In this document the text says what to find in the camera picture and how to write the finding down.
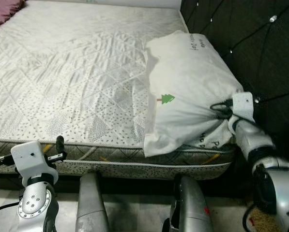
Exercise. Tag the white pillow with tree print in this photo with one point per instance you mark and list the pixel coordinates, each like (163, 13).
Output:
(188, 72)

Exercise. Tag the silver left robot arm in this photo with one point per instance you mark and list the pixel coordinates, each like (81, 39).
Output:
(35, 205)

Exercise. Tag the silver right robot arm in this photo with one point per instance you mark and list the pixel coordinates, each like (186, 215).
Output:
(253, 140)

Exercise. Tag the grey robot left leg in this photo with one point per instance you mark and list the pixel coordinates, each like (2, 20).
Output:
(92, 208)

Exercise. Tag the grey robot leg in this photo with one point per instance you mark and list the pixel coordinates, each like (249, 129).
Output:
(190, 208)
(92, 208)

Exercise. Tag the black tufted headboard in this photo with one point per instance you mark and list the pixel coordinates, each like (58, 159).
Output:
(270, 53)

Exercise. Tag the white quilted mattress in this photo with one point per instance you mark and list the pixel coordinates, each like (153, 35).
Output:
(76, 63)

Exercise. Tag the brown floor mat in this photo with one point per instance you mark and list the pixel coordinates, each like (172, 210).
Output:
(265, 222)

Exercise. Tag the grey robot right leg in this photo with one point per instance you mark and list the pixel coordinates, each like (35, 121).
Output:
(190, 208)

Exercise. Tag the purple cartoon print duvet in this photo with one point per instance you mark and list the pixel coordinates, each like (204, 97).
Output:
(4, 9)

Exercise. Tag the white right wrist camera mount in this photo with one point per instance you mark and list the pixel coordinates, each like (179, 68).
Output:
(242, 104)

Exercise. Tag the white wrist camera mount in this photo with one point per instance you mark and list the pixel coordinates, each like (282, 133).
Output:
(30, 157)
(242, 104)

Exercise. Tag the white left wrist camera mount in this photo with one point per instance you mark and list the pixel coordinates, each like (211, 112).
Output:
(30, 157)

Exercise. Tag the dark bed frame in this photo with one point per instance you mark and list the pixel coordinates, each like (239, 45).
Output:
(134, 186)

